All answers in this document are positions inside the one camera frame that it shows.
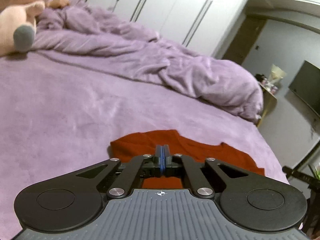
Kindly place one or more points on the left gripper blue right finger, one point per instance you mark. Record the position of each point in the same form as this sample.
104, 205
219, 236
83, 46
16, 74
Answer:
189, 172

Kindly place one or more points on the purple crumpled duvet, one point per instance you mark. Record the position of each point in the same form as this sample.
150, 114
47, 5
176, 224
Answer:
94, 38

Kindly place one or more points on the pink plush pig toy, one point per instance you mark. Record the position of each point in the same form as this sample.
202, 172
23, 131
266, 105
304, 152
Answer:
18, 24

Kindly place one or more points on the yellow side shelf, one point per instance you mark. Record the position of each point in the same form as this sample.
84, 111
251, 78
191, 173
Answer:
270, 100

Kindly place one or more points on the brown door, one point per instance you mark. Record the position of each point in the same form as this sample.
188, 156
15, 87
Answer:
244, 39

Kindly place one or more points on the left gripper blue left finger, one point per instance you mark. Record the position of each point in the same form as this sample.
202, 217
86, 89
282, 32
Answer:
131, 175

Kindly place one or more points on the red knit cardigan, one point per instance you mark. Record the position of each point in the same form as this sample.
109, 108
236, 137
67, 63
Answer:
131, 145

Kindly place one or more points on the black wall television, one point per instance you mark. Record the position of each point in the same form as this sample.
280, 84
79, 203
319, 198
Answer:
306, 85

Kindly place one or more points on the white wardrobe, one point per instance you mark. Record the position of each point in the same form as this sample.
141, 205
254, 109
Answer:
200, 25

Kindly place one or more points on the brown plush toy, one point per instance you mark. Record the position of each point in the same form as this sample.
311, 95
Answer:
57, 4

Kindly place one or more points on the purple bed sheet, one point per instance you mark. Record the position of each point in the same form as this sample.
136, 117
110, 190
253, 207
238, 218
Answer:
59, 114

